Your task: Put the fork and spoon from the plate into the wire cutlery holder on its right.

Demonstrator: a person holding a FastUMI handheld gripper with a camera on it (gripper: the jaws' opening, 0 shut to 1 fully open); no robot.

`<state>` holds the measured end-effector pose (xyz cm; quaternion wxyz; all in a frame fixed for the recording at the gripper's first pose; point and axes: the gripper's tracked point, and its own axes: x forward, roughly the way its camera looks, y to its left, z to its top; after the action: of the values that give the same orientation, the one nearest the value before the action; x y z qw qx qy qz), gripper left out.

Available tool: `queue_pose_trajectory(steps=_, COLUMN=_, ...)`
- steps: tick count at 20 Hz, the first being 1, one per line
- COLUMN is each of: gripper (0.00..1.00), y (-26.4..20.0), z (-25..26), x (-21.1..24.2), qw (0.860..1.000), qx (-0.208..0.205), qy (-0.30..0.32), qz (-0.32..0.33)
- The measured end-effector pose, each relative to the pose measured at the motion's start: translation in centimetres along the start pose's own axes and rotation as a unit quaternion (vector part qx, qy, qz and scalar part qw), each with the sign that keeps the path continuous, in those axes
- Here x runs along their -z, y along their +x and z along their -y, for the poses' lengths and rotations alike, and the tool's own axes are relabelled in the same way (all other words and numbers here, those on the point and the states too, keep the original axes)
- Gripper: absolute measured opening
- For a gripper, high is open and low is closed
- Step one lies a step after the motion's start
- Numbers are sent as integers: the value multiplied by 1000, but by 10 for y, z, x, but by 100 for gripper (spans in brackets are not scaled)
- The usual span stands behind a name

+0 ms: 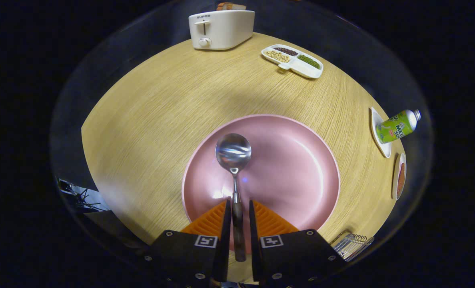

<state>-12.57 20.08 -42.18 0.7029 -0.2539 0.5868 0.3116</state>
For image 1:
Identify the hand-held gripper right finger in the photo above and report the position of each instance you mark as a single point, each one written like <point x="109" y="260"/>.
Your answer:
<point x="253" y="224"/>

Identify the pile of dark red beans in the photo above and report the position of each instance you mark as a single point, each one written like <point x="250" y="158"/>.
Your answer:
<point x="286" y="51"/>

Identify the white divided dish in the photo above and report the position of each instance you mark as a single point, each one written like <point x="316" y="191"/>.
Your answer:
<point x="307" y="72"/>

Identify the pile of yellow soybeans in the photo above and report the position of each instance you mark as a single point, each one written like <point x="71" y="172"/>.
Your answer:
<point x="277" y="56"/>

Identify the brown meat piece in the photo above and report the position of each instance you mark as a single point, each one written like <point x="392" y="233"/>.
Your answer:
<point x="401" y="180"/>

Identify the white toaster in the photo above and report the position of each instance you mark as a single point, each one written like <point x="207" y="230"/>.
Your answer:
<point x="229" y="30"/>

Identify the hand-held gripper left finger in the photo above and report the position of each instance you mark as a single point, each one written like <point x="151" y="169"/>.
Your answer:
<point x="226" y="224"/>

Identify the pink round plate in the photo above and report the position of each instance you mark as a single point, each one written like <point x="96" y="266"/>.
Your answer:
<point x="285" y="168"/>

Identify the white oval plate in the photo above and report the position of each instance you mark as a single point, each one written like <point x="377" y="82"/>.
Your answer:
<point x="394" y="188"/>

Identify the green label soda bottle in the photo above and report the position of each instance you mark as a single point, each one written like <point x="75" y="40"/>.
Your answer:
<point x="395" y="128"/>

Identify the pile of green beans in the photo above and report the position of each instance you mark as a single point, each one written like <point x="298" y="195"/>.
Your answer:
<point x="309" y="61"/>

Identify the perforated metal tray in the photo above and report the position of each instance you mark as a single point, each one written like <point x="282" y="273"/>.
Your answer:
<point x="361" y="250"/>

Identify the brown toast slices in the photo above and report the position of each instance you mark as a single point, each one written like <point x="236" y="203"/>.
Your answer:
<point x="229" y="6"/>

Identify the white square coaster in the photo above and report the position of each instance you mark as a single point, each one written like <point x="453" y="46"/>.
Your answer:
<point x="384" y="150"/>

